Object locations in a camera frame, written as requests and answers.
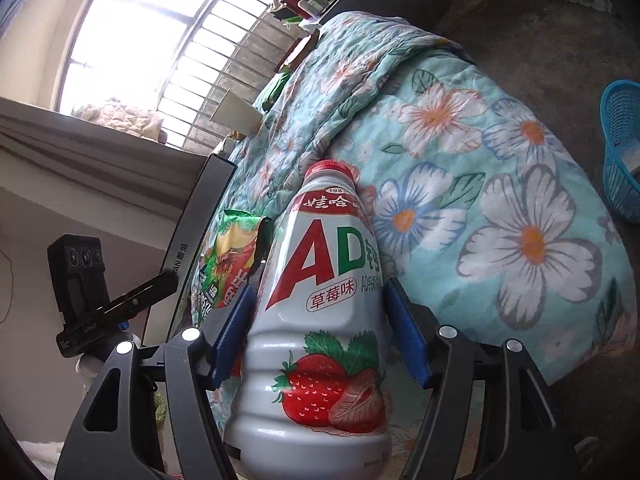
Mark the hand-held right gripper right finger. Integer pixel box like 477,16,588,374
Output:
384,277,581,480

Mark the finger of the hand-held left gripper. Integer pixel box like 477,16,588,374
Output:
106,270,179,318

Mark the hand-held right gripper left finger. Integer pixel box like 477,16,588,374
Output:
55,287,258,480

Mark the white strawberry milk bottle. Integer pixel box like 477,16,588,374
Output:
222,160,394,480

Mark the blue plastic mesh basket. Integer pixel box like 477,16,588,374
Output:
600,79,640,224

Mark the green snack bag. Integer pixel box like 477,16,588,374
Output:
189,209,273,328

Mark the beige quilted cloth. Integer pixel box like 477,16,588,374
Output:
71,99,167,145

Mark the teal floral blanket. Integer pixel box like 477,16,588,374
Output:
190,10,638,466

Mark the white paper box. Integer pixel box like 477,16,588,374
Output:
210,88,262,139

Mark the green packet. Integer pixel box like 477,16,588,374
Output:
261,71,292,111

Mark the barred window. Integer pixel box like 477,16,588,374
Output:
52,0,313,153

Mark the brown flat packet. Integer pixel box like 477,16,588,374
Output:
276,29,322,75

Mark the black curved frame panel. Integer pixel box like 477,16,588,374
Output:
142,154,238,348

